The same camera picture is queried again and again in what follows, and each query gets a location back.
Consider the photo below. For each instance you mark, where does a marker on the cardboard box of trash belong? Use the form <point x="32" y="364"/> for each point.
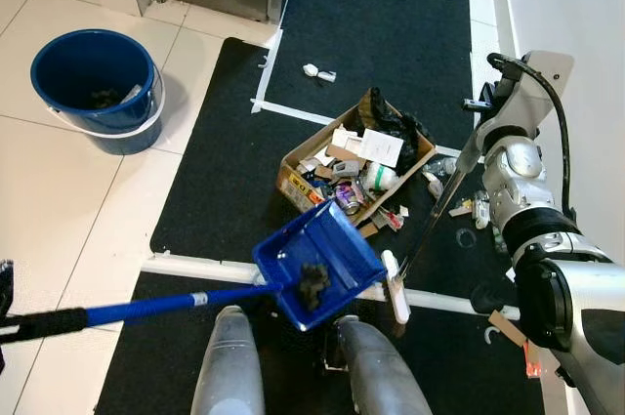
<point x="298" y="188"/>

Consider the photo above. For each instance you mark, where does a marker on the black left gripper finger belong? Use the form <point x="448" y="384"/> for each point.
<point x="5" y="288"/>

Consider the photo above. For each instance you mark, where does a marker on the grey robot right leg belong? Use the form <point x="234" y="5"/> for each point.
<point x="381" y="376"/>

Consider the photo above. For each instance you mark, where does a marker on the blue plastic bucket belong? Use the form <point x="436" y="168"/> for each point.
<point x="93" y="73"/>

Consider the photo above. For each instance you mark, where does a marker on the black floor mat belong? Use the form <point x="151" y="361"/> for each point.
<point x="391" y="15"/>
<point x="215" y="161"/>

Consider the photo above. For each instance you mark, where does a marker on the black plastic bag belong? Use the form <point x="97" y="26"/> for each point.
<point x="395" y="122"/>

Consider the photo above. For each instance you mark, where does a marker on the white-headed broom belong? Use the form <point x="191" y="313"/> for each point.
<point x="395" y="288"/>

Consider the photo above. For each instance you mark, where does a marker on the grey robot left leg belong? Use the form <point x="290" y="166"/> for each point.
<point x="229" y="366"/>

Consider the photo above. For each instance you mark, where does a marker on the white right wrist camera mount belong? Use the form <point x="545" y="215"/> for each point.
<point x="547" y="78"/>

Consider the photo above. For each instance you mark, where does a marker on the white red wrapper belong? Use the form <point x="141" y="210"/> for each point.
<point x="391" y="221"/>

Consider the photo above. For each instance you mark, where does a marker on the white paper sheet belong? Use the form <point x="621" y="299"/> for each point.
<point x="381" y="147"/>

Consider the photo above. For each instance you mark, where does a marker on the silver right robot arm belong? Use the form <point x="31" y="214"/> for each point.
<point x="586" y="327"/>

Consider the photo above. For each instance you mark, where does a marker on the grey robot leg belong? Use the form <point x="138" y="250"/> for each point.
<point x="229" y="366"/>
<point x="381" y="376"/>

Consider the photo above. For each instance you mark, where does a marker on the brown cardboard scrap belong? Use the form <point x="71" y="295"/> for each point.
<point x="508" y="328"/>

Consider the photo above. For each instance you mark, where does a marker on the black trash clump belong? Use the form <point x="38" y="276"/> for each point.
<point x="313" y="286"/>

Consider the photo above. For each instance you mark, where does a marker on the small white crumpled object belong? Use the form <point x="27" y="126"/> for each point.
<point x="314" y="72"/>

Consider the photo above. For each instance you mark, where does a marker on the small grey blue object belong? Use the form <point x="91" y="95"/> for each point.
<point x="476" y="103"/>

